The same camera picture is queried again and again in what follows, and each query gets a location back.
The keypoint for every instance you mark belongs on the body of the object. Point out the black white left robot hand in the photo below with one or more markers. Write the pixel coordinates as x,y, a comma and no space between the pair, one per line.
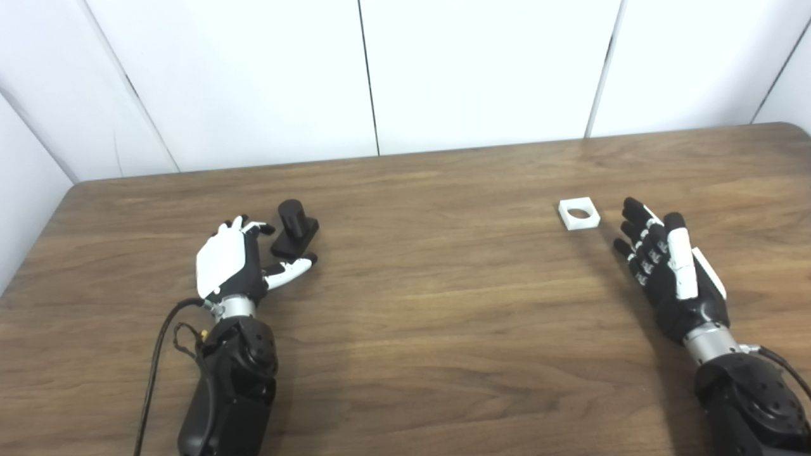
222,259

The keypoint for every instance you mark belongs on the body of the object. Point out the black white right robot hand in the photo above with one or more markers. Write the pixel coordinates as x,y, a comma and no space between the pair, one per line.
681,304

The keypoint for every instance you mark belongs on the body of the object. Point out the black peg with base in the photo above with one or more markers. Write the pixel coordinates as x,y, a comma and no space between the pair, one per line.
294,231

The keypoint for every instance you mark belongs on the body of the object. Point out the white square piece with hole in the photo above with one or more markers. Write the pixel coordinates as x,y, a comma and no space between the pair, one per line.
589,221

